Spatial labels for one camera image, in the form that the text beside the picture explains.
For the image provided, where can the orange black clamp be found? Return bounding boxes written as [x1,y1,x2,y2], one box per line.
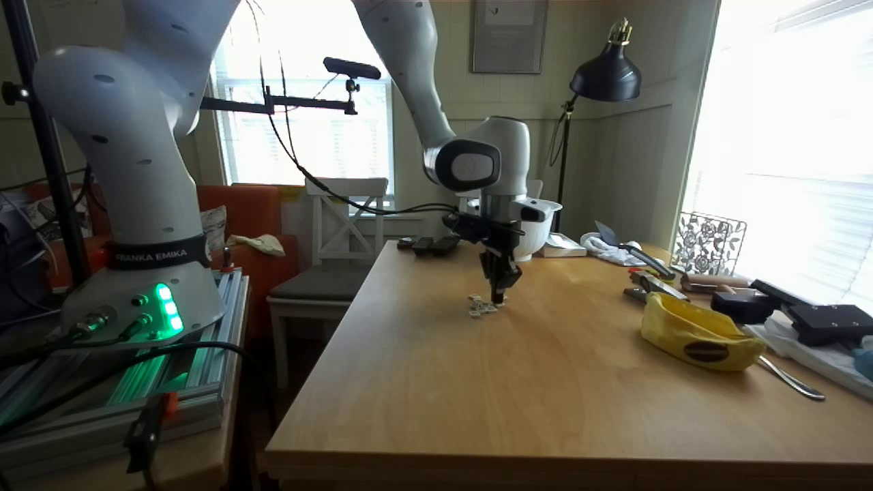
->
[120,389,185,479]

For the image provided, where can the aluminium extrusion robot stand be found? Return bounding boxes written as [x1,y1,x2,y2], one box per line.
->
[0,266,254,479]

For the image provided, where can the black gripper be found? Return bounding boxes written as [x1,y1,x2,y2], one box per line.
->
[479,221,528,306]

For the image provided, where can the white wire lattice cube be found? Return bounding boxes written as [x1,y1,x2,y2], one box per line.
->
[671,210,750,281]

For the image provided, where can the black stand pole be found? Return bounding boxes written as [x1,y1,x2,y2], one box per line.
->
[0,0,94,288]

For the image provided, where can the thick black cable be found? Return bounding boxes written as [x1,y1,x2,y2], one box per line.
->
[0,338,254,438]

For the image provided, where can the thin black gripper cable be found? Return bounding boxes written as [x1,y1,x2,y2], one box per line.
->
[239,0,461,221]

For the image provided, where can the black boom rod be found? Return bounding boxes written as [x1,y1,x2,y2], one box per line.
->
[199,82,360,116]

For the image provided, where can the black box device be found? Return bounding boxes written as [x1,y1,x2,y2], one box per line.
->
[786,299,873,349]

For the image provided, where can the crumpled grey cloth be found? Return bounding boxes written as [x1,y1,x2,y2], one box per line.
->
[578,217,652,270]

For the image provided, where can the bright bare window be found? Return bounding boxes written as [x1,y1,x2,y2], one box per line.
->
[199,0,400,190]

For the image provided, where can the yellow banana-shaped case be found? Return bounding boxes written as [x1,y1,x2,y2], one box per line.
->
[636,288,771,377]

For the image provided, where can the white book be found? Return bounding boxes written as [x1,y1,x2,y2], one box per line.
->
[747,319,873,404]

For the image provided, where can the black floor lamp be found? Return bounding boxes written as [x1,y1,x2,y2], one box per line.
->
[548,16,644,233]

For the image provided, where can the white paper packet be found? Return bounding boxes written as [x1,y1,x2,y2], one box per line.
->
[541,231,590,261]

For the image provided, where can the black electronics box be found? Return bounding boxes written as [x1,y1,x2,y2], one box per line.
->
[0,190,64,330]

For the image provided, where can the crumpled white cloth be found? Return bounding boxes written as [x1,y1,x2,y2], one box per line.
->
[224,231,290,259]

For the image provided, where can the white wooden chair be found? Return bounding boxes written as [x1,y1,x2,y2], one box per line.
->
[266,175,393,394]

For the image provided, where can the framed wall picture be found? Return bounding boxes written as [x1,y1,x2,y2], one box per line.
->
[468,0,552,75]

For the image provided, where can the white plastic colander bowl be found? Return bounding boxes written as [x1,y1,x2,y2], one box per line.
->
[517,192,566,263]

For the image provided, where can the orange cabinet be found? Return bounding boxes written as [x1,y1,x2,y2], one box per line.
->
[195,183,312,315]

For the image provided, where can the black camera on boom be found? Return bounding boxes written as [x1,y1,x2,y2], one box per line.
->
[322,53,386,82]

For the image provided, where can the black stapler device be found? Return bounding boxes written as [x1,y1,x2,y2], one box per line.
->
[709,278,809,326]

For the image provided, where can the white window blinds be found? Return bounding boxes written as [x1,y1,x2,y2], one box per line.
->
[681,0,873,315]

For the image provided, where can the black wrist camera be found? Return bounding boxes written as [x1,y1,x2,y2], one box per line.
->
[442,207,490,244]

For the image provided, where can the grey metal tool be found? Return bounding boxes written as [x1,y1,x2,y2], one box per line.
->
[625,270,697,308]

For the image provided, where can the metal spoon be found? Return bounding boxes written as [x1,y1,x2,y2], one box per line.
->
[754,351,829,404]

